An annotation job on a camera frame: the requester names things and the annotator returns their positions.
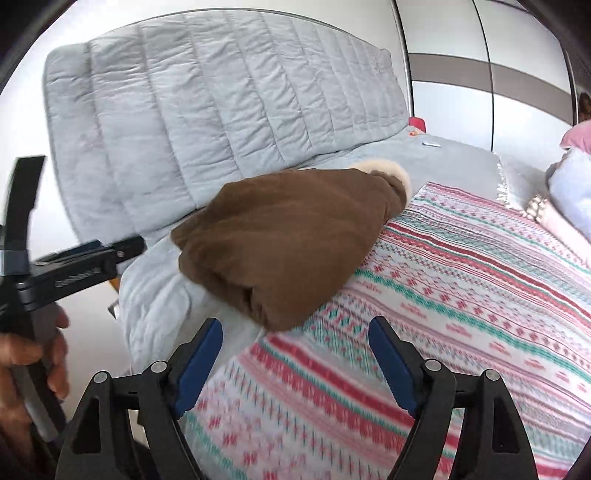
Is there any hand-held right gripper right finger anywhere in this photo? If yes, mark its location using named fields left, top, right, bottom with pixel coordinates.
left=368, top=316, right=540, bottom=480

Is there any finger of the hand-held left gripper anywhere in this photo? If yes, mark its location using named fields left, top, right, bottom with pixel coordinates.
left=16, top=236, right=147, bottom=305
left=0, top=156, right=47, bottom=254

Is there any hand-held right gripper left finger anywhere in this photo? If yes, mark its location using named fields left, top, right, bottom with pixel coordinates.
left=54, top=318, right=223, bottom=480

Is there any brown coat with fur collar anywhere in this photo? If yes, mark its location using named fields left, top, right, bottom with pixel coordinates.
left=171, top=159, right=411, bottom=332

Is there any person's left hand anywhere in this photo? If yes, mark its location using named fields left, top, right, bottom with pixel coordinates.
left=0, top=307, right=71, bottom=472

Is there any grey bed sheet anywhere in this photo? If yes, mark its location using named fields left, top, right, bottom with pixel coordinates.
left=117, top=134, right=502, bottom=370

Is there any patterned pink green bedspread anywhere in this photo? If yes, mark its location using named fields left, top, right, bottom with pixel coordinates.
left=182, top=182, right=591, bottom=480

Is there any grey quilted headboard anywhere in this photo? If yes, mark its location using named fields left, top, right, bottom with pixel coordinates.
left=42, top=10, right=409, bottom=245

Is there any pale pink blanket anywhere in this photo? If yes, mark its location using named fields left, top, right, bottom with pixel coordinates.
left=522, top=194, right=591, bottom=268

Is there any white fringed blanket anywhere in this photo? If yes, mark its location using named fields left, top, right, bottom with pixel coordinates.
left=494, top=152, right=550, bottom=217

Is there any light blue blanket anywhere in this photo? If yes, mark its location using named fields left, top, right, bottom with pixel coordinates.
left=545, top=148, right=591, bottom=245

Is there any white wardrobe with grey band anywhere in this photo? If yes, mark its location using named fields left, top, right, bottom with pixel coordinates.
left=392, top=0, right=583, bottom=155

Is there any pink velvet pillow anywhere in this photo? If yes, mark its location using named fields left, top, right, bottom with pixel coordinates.
left=560, top=120, right=591, bottom=153

